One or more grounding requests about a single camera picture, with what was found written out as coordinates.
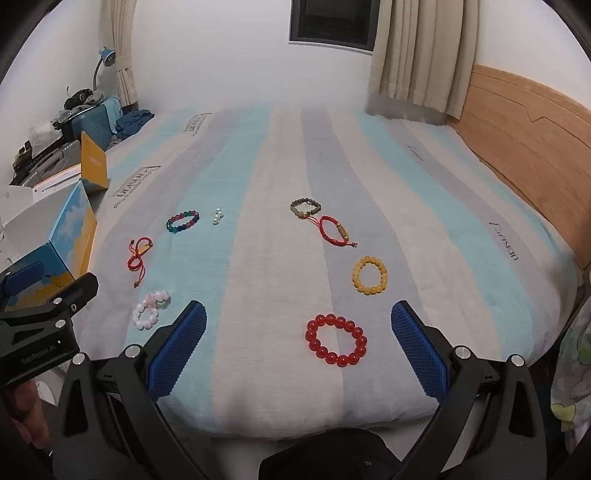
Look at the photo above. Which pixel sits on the dark framed window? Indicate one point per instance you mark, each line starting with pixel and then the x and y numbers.
pixel 332 23

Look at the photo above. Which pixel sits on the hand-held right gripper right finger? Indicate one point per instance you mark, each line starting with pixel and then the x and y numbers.
pixel 420 350

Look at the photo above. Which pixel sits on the yellow cardboard box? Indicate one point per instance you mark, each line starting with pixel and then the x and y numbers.
pixel 93 161

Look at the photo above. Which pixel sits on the teal suitcase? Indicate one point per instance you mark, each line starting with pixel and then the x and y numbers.
pixel 94 125

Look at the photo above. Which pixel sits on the light blue cloth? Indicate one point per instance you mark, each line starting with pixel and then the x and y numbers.
pixel 111 110

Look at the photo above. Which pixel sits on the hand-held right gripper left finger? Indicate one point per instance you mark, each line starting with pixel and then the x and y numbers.
pixel 178 350

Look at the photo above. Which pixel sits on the sky print box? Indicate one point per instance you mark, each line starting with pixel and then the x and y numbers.
pixel 74 230

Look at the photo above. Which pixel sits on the tied beige curtain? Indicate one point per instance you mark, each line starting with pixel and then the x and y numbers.
pixel 122 27

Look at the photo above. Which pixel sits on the person's left hand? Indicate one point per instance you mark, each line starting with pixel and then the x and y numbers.
pixel 30 413

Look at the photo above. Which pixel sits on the dark blue clothes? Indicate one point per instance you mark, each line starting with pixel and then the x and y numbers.
pixel 134 121

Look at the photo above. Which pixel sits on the floral cloth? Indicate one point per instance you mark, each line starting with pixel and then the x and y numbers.
pixel 572 383

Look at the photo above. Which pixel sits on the striped blanket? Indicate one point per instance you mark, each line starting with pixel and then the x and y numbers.
pixel 277 184

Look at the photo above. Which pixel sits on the wide beige curtain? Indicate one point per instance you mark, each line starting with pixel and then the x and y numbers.
pixel 415 55

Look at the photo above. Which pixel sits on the blue desk lamp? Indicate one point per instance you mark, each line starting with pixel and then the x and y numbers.
pixel 108 56

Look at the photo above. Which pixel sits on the wooden headboard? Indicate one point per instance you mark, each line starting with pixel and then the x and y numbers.
pixel 531 138

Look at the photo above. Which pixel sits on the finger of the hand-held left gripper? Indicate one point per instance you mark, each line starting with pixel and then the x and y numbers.
pixel 69 295
pixel 21 281

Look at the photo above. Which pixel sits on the silver suitcase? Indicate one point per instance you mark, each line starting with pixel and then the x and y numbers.
pixel 51 159

